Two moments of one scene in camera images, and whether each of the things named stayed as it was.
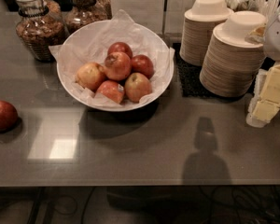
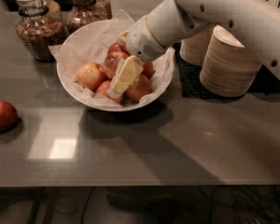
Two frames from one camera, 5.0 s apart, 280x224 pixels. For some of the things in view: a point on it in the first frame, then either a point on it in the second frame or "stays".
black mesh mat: x=189 y=76 stays
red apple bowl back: x=119 y=47 stays
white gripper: x=278 y=37 → x=142 y=42
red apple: x=118 y=65 stays
